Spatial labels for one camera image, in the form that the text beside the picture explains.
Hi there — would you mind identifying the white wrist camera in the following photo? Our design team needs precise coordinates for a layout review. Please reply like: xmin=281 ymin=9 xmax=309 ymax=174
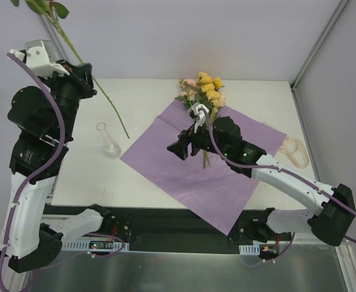
xmin=187 ymin=102 xmax=209 ymax=133
xmin=9 ymin=40 xmax=69 ymax=78

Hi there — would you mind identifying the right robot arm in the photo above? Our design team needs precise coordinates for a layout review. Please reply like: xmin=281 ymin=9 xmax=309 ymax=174
xmin=167 ymin=117 xmax=355 ymax=246

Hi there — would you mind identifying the pink flower stem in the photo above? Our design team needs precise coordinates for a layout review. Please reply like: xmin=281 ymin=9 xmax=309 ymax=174
xmin=24 ymin=0 xmax=130 ymax=139

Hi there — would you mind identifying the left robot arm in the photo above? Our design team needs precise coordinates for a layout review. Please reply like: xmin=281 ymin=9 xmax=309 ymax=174
xmin=3 ymin=60 xmax=113 ymax=273

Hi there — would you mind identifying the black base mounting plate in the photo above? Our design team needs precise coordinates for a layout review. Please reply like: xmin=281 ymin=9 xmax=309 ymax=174
xmin=41 ymin=204 xmax=332 ymax=255

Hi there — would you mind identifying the aluminium frame post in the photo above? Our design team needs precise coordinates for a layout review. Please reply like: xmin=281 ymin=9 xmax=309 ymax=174
xmin=290 ymin=0 xmax=352 ymax=92
xmin=26 ymin=0 xmax=69 ymax=60

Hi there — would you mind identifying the peach flower bunch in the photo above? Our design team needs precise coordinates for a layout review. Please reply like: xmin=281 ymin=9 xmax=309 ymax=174
xmin=174 ymin=77 xmax=215 ymax=170

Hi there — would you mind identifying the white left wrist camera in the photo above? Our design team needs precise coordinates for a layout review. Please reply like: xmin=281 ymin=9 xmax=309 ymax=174
xmin=9 ymin=40 xmax=69 ymax=78

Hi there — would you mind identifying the clear glass vase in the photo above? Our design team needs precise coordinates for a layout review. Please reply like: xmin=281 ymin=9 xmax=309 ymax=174
xmin=96 ymin=122 xmax=122 ymax=158

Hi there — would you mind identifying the yellow flower bunch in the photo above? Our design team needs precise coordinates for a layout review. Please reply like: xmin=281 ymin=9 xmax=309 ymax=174
xmin=196 ymin=72 xmax=226 ymax=108

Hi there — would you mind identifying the right aluminium frame post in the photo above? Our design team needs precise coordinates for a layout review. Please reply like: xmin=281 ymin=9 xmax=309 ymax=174
xmin=290 ymin=0 xmax=352 ymax=92

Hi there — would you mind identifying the left aluminium frame post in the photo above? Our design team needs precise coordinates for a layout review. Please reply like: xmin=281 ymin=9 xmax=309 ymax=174
xmin=26 ymin=0 xmax=69 ymax=60

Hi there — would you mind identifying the cream ribbon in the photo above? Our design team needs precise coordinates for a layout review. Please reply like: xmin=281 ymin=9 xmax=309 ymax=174
xmin=275 ymin=134 xmax=310 ymax=170

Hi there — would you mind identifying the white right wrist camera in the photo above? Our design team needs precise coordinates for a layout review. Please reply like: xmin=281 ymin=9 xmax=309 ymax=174
xmin=187 ymin=102 xmax=209 ymax=133

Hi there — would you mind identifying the pink and purple wrapping paper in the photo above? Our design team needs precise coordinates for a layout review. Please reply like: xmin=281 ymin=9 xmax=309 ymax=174
xmin=114 ymin=101 xmax=290 ymax=234

